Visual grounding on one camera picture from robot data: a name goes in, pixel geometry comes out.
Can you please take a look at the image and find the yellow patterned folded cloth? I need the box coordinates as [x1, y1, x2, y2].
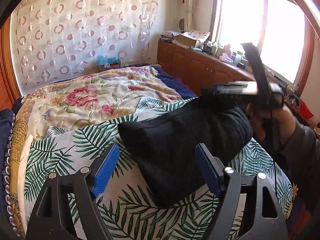
[2, 118, 28, 239]

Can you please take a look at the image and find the right forearm grey sleeve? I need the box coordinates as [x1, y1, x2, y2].
[280, 122, 319, 213]

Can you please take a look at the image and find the dark blue blanket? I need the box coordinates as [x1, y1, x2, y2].
[152, 65, 196, 100]

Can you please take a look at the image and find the right hand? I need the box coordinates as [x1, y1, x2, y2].
[246, 103, 296, 146]

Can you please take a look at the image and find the cardboard box on cabinet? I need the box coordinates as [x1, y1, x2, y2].
[177, 30, 210, 48]

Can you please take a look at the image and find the floral quilt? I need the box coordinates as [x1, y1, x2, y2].
[17, 66, 182, 140]

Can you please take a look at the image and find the palm leaf print bedsheet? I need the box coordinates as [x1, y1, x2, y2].
[20, 98, 293, 239]

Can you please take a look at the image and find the wooden sideboard cabinet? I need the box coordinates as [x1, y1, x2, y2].
[157, 41, 254, 95]

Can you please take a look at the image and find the circle pattern sheer curtain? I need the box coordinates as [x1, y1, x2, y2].
[11, 0, 158, 89]

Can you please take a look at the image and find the window with wooden frame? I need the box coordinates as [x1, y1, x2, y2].
[209, 0, 316, 93]

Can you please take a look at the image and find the wooden slatted wardrobe door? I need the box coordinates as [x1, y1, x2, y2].
[0, 16, 21, 109]

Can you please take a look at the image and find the blue toy on box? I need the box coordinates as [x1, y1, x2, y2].
[97, 55, 121, 72]

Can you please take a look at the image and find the black printed t-shirt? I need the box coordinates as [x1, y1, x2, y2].
[118, 95, 252, 209]

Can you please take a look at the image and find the navy blue folded cloth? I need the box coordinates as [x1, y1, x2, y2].
[0, 108, 16, 213]

